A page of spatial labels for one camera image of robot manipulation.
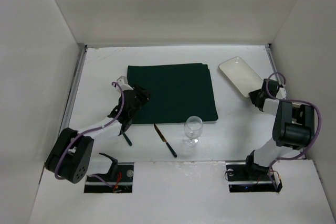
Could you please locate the white rectangular plate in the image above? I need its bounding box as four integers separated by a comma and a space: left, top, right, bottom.
218, 57, 263, 98

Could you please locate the clear wine glass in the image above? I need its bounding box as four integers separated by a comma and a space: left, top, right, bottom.
183, 116, 203, 148

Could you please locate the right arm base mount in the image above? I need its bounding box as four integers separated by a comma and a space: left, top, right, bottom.
224, 162, 282, 193

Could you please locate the left aluminium table rail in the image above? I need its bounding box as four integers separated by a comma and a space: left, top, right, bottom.
58, 43, 87, 135

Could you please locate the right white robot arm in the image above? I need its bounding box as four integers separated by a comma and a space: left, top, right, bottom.
244, 79, 315, 180

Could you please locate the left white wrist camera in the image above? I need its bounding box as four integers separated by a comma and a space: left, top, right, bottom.
116, 76, 133, 91

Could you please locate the right aluminium table rail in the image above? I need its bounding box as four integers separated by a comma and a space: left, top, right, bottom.
265, 43, 295, 104

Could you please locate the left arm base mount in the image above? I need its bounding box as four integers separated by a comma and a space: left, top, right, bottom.
83, 153, 134, 194

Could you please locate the gold fork green handle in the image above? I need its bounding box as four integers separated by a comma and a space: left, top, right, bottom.
122, 133, 133, 146

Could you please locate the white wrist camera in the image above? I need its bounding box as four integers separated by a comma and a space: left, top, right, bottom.
276, 86, 287, 100
116, 76, 133, 91

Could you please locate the gold knife green handle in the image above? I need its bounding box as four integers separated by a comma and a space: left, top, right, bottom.
154, 124, 177, 158

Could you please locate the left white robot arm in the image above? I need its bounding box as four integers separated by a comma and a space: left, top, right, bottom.
45, 81, 151, 184

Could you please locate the dark green cloth placemat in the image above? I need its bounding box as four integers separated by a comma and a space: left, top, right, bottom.
127, 63, 218, 124

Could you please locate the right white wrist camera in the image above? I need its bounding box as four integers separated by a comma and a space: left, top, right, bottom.
276, 86, 287, 100

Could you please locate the aluminium table rail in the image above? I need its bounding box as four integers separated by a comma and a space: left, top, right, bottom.
58, 43, 87, 135
265, 43, 295, 104

